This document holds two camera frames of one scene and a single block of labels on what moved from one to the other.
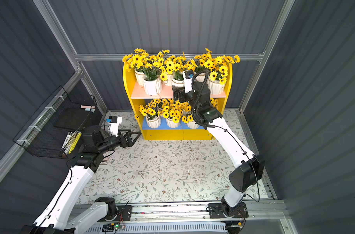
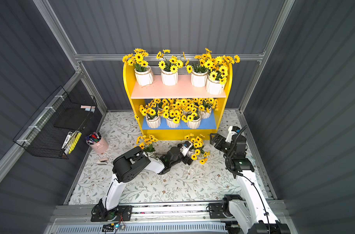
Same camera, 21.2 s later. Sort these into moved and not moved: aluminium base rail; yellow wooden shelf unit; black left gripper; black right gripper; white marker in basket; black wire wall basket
Moved: black right gripper; black left gripper
Not moved: black wire wall basket; yellow wooden shelf unit; aluminium base rail; white marker in basket
